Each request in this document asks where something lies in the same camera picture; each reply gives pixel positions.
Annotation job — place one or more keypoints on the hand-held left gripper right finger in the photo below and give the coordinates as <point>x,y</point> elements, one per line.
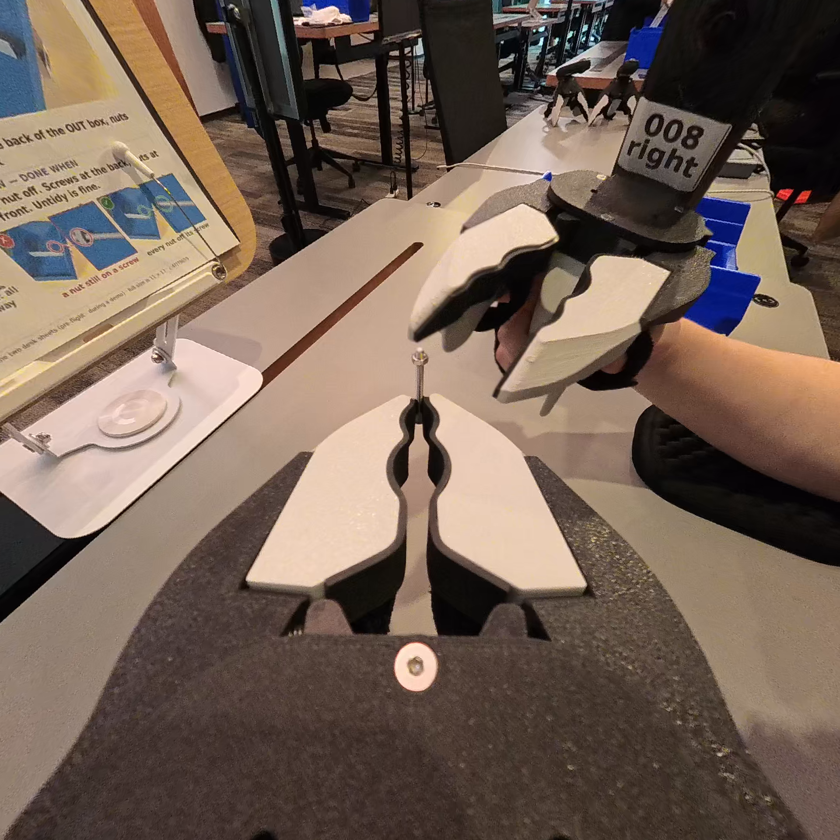
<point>505,512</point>

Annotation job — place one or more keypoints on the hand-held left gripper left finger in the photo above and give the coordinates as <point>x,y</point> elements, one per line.
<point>334,512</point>

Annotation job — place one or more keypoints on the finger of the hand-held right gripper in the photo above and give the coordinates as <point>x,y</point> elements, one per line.
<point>479,256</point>
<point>590,328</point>

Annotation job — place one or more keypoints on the blue plastic bin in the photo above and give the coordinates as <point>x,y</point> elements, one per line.
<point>643,46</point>
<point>728,295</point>

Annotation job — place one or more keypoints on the silver metal screw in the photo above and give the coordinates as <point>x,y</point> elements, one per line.
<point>420,380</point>

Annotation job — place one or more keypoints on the person's right forearm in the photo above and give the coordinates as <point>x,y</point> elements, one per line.
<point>774,413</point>

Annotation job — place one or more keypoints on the grey desk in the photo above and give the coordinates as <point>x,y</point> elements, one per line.
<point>341,328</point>
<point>531,148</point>

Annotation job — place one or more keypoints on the person's right hand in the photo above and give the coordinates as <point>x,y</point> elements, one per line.
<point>515,334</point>

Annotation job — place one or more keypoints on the grey power adapter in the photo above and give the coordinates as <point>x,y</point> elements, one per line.
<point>741,164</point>

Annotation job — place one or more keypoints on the spare black grey gripper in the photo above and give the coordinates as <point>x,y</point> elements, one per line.
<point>617,88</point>
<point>568,85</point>

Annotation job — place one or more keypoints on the black wrist rest pad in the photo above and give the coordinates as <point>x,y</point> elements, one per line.
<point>722,485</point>

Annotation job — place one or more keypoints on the black office chair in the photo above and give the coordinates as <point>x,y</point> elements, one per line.
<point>325,95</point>

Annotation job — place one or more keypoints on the round metal disc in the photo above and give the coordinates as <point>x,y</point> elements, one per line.
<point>131,413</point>

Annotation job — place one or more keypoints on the white tethered pen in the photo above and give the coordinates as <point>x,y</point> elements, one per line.
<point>131,159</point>

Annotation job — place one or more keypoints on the instruction sign board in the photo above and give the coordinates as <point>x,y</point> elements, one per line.
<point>98,197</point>

